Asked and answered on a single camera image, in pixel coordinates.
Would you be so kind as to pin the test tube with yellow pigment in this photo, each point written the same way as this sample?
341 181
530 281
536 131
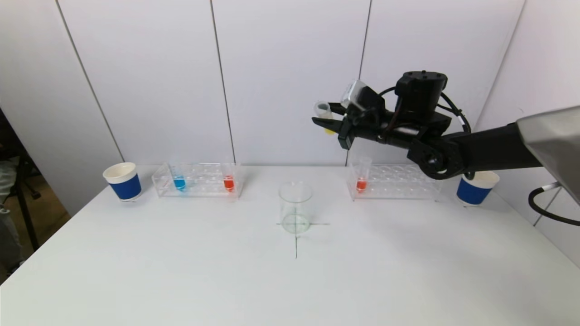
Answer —
323 111

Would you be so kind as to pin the test tube with blue liquid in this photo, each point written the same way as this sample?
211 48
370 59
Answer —
180 183

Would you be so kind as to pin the black tripod stand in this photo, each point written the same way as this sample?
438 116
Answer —
28 213

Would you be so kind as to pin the clear glass beaker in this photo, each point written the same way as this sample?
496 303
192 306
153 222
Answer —
295 213

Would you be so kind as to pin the clear acrylic test tube rack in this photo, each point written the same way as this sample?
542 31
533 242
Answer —
394 188
204 188

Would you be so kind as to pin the person in grey trousers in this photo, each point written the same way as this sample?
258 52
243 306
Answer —
7 235

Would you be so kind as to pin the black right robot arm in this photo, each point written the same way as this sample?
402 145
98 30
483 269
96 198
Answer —
498 145

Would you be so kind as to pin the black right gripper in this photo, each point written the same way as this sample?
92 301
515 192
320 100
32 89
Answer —
346 131

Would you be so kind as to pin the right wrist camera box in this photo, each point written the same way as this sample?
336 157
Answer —
351 93

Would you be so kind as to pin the test tube with red liquid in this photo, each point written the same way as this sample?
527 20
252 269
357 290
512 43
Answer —
229 183
360 184

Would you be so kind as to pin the blue white paper cup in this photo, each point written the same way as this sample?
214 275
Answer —
473 192
126 188

